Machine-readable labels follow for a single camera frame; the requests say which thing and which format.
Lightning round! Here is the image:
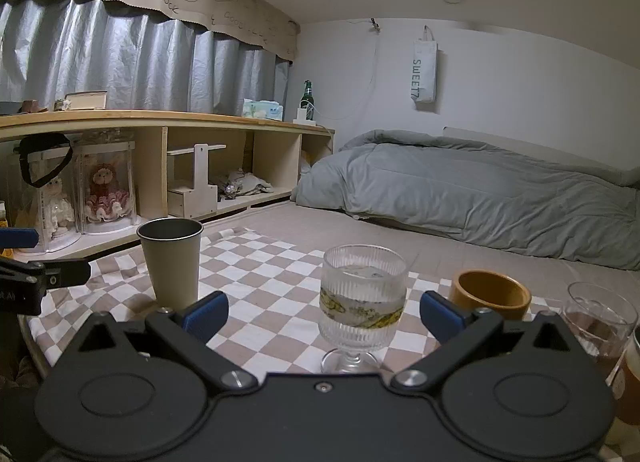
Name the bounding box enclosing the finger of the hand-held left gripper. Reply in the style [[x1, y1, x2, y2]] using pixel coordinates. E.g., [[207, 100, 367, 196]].
[[0, 227, 40, 249], [0, 256, 92, 289]]

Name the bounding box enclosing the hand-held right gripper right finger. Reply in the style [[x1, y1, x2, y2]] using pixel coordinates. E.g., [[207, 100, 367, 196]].
[[390, 291, 577, 391]]

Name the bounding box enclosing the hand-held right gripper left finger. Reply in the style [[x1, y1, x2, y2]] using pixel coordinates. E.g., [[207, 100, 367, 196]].
[[75, 291, 259, 391]]

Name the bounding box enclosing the ribbed glass goblet cup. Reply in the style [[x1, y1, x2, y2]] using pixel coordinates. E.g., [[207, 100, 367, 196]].
[[318, 244, 410, 375]]

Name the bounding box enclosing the brown wooden cup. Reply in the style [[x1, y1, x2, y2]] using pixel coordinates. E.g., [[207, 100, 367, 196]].
[[448, 269, 532, 323]]

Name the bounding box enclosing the tall grey cup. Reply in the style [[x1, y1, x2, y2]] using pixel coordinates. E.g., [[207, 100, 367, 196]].
[[136, 217, 205, 311]]

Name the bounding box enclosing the clear glass cup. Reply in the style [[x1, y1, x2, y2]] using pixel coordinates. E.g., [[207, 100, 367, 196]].
[[559, 282, 639, 377]]

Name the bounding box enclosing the amber glass cup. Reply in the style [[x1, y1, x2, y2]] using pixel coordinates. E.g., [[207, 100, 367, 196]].
[[612, 326, 640, 426]]

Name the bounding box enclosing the white doll display case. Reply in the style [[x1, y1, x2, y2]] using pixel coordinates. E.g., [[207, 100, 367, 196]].
[[19, 146, 82, 253]]

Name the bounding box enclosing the checkered cloth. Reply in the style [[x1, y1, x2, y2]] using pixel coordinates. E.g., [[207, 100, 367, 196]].
[[27, 226, 567, 379]]

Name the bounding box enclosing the red doll display case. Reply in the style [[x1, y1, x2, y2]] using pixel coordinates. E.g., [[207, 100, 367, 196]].
[[75, 141, 139, 235]]

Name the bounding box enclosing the beige bed sheet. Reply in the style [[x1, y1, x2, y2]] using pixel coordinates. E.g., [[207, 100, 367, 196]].
[[199, 199, 640, 343]]

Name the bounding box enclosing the wooden tool box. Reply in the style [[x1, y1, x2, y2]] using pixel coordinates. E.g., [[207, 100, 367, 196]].
[[166, 143, 227, 221]]

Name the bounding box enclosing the grey duvet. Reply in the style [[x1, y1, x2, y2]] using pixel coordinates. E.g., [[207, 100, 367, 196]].
[[291, 129, 640, 271]]

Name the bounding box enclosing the grey cloth pile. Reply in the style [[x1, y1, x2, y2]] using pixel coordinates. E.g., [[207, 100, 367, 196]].
[[217, 169, 275, 201]]

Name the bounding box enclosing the thick book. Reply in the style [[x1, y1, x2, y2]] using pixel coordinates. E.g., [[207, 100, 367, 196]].
[[64, 90, 109, 112]]

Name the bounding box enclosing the wooden shelf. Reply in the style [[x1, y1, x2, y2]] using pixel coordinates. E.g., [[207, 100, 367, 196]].
[[0, 110, 335, 263]]

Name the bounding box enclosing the tissue box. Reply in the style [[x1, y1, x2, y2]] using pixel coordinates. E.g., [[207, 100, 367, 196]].
[[243, 98, 284, 122]]

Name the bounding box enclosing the grey curtain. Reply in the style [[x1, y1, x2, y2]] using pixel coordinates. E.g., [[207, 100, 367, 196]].
[[0, 0, 292, 115]]

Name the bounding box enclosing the green glass bottle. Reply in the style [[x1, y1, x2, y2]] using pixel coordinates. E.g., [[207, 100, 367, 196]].
[[299, 80, 316, 121]]

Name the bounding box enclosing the white tote bag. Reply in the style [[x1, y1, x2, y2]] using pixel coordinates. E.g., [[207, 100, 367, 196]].
[[412, 25, 439, 104]]

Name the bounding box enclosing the black strap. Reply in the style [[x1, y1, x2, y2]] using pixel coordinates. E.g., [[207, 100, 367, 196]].
[[12, 134, 74, 189]]

